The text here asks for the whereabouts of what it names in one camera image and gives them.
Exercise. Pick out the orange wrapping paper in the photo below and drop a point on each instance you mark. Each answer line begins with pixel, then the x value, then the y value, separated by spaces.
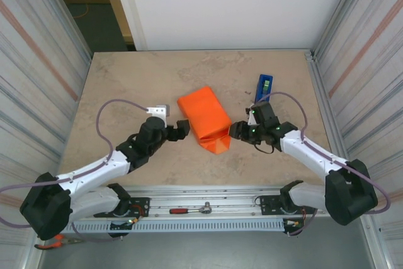
pixel 201 114

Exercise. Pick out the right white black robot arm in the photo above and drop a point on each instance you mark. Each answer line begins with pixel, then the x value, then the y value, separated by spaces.
pixel 315 155

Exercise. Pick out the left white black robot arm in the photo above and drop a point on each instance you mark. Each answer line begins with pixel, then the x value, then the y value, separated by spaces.
pixel 94 168

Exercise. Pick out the blue tape dispenser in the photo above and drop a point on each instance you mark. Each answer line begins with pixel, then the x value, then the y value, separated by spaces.
pixel 260 89

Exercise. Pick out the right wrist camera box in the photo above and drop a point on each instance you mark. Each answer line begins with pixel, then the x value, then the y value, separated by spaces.
pixel 252 119

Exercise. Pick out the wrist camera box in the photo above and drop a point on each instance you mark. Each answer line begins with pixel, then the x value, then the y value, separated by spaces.
pixel 157 111
pixel 252 119

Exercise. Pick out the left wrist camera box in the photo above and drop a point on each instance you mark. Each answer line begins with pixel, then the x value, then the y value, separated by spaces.
pixel 157 111

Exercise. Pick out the aluminium rail frame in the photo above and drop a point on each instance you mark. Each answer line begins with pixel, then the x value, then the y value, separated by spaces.
pixel 220 201

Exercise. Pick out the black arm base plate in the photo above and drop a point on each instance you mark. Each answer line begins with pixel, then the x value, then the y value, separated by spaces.
pixel 141 203
pixel 267 203

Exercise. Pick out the brown wooden door frame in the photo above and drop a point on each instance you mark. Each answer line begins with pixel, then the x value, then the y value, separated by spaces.
pixel 116 4

